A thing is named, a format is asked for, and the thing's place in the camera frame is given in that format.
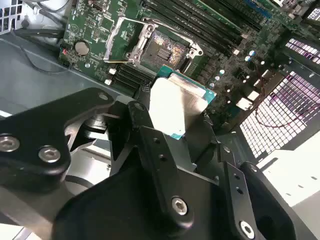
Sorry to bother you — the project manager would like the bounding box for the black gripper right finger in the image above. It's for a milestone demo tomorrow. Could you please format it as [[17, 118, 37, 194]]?
[[202, 117, 317, 240]]

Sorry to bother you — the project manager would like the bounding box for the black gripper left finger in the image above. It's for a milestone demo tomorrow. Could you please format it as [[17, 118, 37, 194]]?
[[0, 86, 196, 233]]

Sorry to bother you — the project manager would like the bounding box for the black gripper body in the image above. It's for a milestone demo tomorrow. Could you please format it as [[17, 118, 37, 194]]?
[[53, 151, 235, 240]]

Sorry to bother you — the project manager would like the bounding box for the silver topped CPU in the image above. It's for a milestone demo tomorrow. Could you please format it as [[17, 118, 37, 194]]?
[[147, 64, 218, 141]]

